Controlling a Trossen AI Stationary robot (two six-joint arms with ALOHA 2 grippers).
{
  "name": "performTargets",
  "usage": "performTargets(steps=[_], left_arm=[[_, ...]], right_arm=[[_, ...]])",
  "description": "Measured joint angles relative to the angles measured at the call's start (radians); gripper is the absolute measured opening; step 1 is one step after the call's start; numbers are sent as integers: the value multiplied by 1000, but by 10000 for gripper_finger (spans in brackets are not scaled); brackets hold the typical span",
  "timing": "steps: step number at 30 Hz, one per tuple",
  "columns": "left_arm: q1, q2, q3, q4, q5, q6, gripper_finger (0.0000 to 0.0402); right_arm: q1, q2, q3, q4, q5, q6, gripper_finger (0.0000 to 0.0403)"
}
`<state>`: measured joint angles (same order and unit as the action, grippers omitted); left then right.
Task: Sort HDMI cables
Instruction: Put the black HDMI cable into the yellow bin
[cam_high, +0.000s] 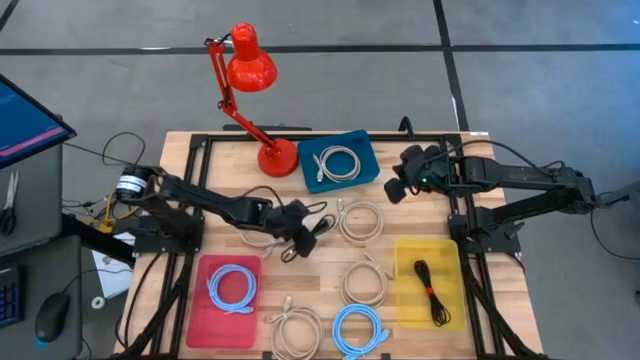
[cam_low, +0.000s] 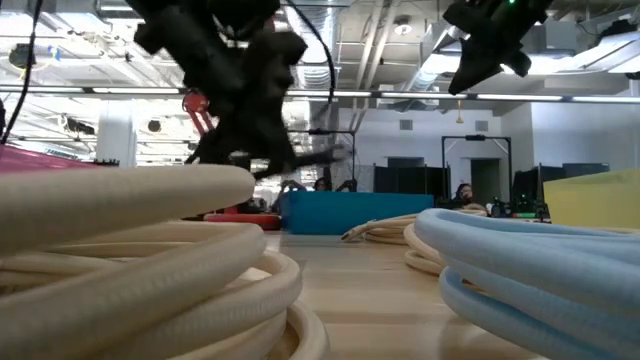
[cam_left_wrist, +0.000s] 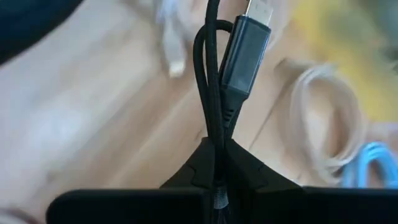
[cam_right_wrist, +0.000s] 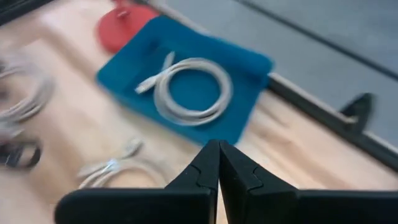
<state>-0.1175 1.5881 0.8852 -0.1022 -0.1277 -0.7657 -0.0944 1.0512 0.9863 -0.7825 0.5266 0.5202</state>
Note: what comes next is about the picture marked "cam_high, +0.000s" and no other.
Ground black computer mouse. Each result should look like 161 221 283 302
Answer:
34 292 71 344

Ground red plastic tray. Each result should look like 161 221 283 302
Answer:
185 253 264 350

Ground computer monitor with blue screen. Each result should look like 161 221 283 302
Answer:
0 73 78 170

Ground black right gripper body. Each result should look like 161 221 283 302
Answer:
407 145 454 195

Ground light blue cable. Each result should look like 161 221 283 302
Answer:
206 263 258 316
331 303 392 360

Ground black aluminium table frame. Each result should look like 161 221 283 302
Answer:
112 130 551 360

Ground yellow cable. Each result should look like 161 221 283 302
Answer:
94 192 139 235

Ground black keyboard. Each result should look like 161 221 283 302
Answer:
0 264 25 329

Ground yellow translucent plastic bin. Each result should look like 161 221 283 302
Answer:
393 237 467 332

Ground grey side table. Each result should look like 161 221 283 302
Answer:
0 142 84 360

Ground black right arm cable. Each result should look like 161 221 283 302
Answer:
424 139 567 174

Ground black cable with red tie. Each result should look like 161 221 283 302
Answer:
413 258 452 328

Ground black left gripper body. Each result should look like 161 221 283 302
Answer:
260 200 310 240

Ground red desk lamp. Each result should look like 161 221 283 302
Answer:
203 21 300 179

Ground black floor cable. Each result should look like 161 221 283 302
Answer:
63 131 161 174

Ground blue plastic bin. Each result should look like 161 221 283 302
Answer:
296 128 381 195

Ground white paper sheet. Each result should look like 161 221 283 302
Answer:
92 232 136 300

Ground black-handled scissors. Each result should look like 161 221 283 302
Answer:
0 170 20 236

